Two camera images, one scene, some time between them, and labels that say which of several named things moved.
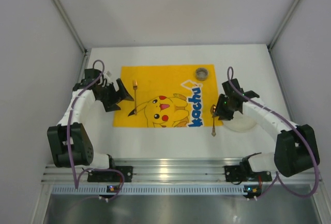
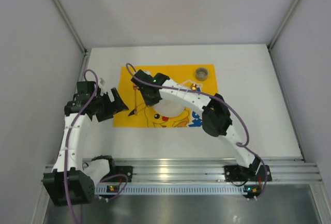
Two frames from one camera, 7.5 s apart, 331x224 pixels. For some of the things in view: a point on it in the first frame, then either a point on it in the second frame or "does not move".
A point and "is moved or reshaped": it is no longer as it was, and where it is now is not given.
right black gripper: x=224 y=107 -> x=144 y=92
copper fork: x=135 y=86 does not move
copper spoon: x=212 y=110 is moved or reshaped
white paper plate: x=240 y=122 -> x=167 y=108
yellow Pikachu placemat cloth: x=166 y=96 does not move
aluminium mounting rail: x=171 y=170 does not move
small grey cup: x=201 y=74 does not move
